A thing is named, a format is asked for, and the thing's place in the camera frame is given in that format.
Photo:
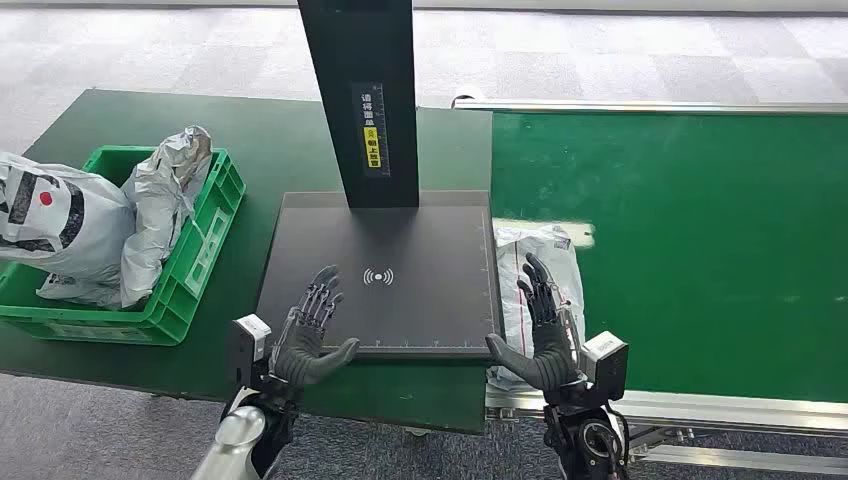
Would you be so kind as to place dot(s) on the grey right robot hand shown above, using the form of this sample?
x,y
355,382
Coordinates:
x,y
548,351

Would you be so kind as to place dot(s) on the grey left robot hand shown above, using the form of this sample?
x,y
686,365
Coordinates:
x,y
301,351

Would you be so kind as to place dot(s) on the white package with red stripe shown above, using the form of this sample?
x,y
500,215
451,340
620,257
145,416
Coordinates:
x,y
540,248

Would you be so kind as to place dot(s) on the black inbound scanner machine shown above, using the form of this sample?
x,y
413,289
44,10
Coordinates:
x,y
397,265

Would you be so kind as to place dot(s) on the green conveyor belt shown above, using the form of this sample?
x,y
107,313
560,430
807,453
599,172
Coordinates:
x,y
696,252

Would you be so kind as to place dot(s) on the crumpled silver package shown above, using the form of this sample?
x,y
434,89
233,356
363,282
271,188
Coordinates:
x,y
162,199

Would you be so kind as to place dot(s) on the white package with black print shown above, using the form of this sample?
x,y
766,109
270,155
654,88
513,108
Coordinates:
x,y
60,218

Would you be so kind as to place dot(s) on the green plastic crate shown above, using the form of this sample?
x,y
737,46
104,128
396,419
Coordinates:
x,y
199,258

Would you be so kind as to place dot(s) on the dark green table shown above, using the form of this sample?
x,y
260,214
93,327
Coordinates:
x,y
278,146

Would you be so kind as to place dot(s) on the black yellow label sticker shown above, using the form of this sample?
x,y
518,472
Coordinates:
x,y
372,132

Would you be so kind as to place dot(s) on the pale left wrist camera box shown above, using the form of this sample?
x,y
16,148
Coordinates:
x,y
250,341

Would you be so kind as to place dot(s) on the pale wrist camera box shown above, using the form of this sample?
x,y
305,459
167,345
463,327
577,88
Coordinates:
x,y
606,361
250,341

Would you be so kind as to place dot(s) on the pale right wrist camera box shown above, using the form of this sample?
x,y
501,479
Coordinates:
x,y
606,361

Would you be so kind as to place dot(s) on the wide aluminium conveyor frame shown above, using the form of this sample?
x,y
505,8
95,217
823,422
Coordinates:
x,y
729,414

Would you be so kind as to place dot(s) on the thin aluminium conveyor rail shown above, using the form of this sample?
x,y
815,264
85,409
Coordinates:
x,y
662,105

